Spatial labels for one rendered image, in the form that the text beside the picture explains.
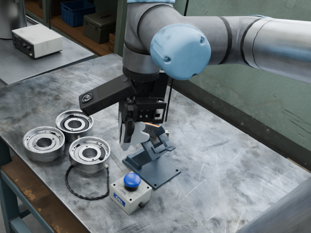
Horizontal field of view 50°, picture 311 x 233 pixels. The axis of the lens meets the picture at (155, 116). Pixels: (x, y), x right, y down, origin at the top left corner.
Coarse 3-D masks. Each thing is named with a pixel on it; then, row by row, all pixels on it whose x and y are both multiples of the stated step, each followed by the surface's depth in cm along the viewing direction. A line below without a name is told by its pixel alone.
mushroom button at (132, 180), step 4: (124, 176) 78; (128, 176) 77; (132, 176) 77; (136, 176) 77; (124, 180) 76; (128, 180) 76; (132, 180) 76; (136, 180) 76; (140, 180) 77; (128, 184) 76; (132, 184) 76; (136, 184) 76
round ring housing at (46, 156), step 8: (40, 128) 91; (48, 128) 92; (24, 136) 87; (32, 136) 90; (40, 136) 90; (48, 136) 90; (64, 136) 90; (24, 144) 85; (40, 144) 91; (48, 144) 91; (64, 144) 89; (32, 152) 84; (40, 152) 84; (48, 152) 84; (56, 152) 86; (40, 160) 86; (48, 160) 87
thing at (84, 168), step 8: (88, 136) 91; (72, 144) 88; (80, 144) 90; (104, 144) 91; (72, 152) 87; (80, 152) 87; (88, 152) 90; (96, 152) 89; (72, 160) 84; (88, 160) 85; (104, 160) 85; (80, 168) 84; (88, 168) 84; (96, 168) 85
